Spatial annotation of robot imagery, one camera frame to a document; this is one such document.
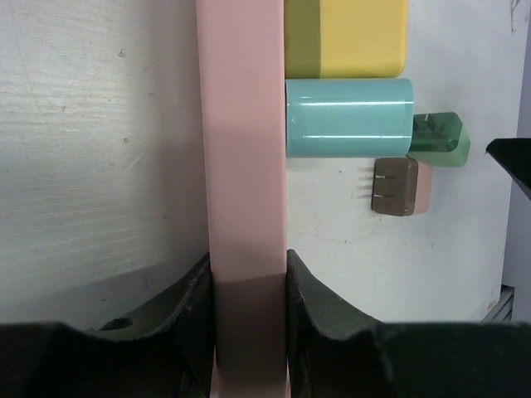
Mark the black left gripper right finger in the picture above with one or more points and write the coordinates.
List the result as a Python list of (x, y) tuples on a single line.
[(336, 350)]

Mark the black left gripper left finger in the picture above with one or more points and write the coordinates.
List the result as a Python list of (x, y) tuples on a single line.
[(163, 348)]

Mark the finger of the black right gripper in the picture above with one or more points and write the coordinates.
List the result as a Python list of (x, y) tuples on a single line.
[(514, 156)]

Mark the brown-pink plug block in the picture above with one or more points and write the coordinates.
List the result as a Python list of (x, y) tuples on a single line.
[(401, 186)]

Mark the teal plug block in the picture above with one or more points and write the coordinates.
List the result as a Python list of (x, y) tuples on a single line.
[(349, 118)]

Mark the yellow plug block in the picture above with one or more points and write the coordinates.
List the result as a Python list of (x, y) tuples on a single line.
[(345, 38)]

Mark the long pink power strip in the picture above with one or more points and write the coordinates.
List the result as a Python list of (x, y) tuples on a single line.
[(241, 56)]

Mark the aluminium right side rail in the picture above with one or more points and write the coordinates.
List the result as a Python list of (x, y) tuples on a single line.
[(502, 311)]

